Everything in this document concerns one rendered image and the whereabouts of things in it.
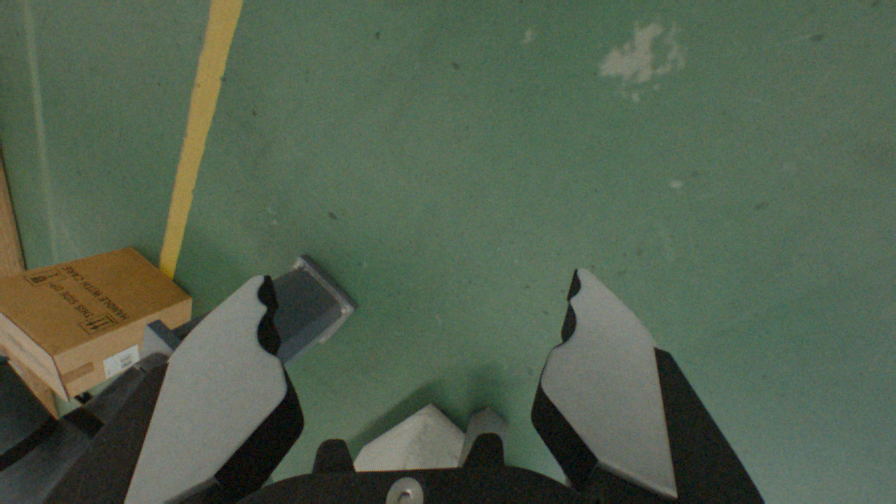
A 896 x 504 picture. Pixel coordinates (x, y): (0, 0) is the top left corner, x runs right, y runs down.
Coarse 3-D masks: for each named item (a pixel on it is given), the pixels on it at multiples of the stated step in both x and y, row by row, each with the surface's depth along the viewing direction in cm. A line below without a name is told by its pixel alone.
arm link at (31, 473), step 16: (48, 432) 29; (64, 432) 31; (80, 432) 31; (16, 448) 26; (32, 448) 28; (48, 448) 29; (64, 448) 30; (80, 448) 30; (0, 464) 25; (16, 464) 26; (32, 464) 27; (48, 464) 28; (64, 464) 29; (0, 480) 25; (16, 480) 26; (32, 480) 27; (48, 480) 28; (0, 496) 25; (16, 496) 26; (32, 496) 27
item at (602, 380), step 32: (576, 288) 10; (576, 320) 8; (608, 320) 8; (576, 352) 7; (608, 352) 7; (640, 352) 7; (544, 384) 6; (576, 384) 6; (608, 384) 6; (640, 384) 6; (544, 416) 6; (576, 416) 6; (608, 416) 6; (640, 416) 6; (576, 448) 6; (608, 448) 5; (640, 448) 5; (576, 480) 6; (640, 480) 5; (672, 480) 5
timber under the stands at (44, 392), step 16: (0, 160) 99; (0, 176) 102; (0, 192) 106; (0, 208) 109; (0, 224) 113; (0, 240) 117; (16, 240) 121; (0, 256) 121; (16, 256) 126; (0, 272) 126; (16, 272) 131; (32, 384) 191; (48, 400) 216
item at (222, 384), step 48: (240, 288) 10; (192, 336) 8; (240, 336) 8; (192, 384) 6; (240, 384) 6; (288, 384) 6; (192, 432) 5; (240, 432) 5; (288, 432) 6; (144, 480) 5; (192, 480) 5; (240, 480) 5
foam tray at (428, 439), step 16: (416, 416) 70; (432, 416) 66; (400, 432) 70; (416, 432) 62; (432, 432) 63; (448, 432) 66; (368, 448) 81; (384, 448) 71; (400, 448) 62; (416, 448) 59; (432, 448) 61; (448, 448) 63; (368, 464) 71; (384, 464) 63; (400, 464) 56; (416, 464) 56; (432, 464) 58; (448, 464) 61
